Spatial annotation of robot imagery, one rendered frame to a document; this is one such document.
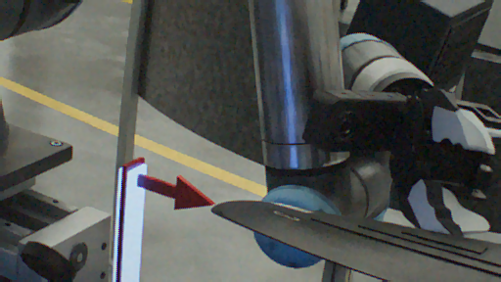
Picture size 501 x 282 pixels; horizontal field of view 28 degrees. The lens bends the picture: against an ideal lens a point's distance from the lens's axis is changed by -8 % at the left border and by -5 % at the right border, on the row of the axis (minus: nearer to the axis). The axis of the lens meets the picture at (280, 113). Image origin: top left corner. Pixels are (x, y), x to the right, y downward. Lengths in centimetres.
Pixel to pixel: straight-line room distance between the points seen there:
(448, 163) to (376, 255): 28
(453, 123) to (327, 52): 16
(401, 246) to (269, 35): 32
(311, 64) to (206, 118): 188
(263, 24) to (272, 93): 6
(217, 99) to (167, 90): 23
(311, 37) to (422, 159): 14
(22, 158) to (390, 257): 61
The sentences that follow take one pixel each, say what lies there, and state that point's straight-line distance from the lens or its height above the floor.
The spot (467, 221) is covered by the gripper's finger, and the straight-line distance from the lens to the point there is 83.
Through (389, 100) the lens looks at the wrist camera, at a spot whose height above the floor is 121.
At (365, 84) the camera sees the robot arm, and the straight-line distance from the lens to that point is 95.
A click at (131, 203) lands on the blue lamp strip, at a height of 117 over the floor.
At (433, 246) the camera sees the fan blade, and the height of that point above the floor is 119.
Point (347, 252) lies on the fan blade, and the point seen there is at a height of 120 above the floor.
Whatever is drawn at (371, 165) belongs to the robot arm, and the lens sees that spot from 102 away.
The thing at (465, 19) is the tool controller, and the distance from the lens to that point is 128.
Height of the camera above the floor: 143
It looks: 17 degrees down
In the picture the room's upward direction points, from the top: 8 degrees clockwise
